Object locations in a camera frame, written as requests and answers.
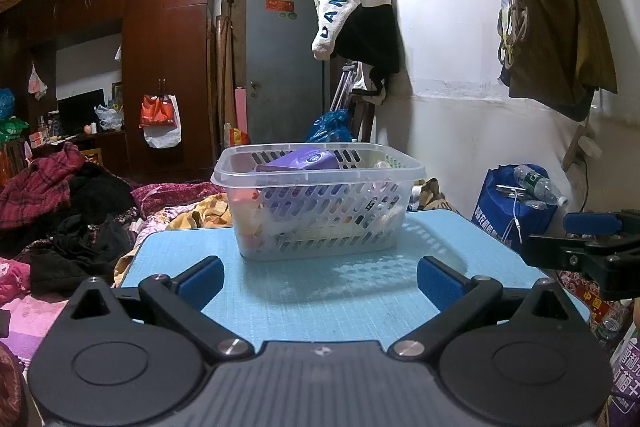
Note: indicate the orange yellow pill bottle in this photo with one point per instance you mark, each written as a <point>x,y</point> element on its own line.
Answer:
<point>245,209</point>

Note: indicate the white black hanging jacket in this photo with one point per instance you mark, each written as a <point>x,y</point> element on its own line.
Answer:
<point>364,32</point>

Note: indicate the blue shopping bag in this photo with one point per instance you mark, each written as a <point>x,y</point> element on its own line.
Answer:
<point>506,218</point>

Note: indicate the clear plastic water bottle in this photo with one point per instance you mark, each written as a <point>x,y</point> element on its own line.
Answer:
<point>539,186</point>

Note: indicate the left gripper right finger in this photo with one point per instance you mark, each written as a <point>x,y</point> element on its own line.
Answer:
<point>463,304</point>

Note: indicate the dark red wooden wardrobe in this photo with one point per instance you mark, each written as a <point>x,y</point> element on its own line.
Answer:
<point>165,50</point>

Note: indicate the orange white hanging bag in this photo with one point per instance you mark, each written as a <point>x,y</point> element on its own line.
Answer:
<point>160,121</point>

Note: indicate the blue plastic garbage bag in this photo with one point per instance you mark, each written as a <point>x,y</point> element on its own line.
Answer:
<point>331,127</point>

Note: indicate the pile of dark clothes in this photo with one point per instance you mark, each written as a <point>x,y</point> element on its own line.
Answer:
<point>65,219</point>

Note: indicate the purple tissue pack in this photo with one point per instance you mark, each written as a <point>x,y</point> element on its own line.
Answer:
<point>294,200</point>

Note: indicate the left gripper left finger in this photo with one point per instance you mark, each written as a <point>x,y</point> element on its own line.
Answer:
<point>177,304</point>

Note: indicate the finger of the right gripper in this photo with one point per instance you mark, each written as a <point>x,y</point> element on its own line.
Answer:
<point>589,223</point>

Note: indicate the olive brown hanging bag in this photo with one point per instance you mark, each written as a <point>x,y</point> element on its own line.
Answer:
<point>558,55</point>

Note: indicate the translucent white plastic basket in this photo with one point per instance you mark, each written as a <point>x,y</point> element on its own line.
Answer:
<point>362,210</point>

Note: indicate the yellow blanket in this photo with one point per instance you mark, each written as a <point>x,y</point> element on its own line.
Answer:
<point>209,213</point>

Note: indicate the grey metal door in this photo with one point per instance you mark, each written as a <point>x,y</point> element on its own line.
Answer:
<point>284,83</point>

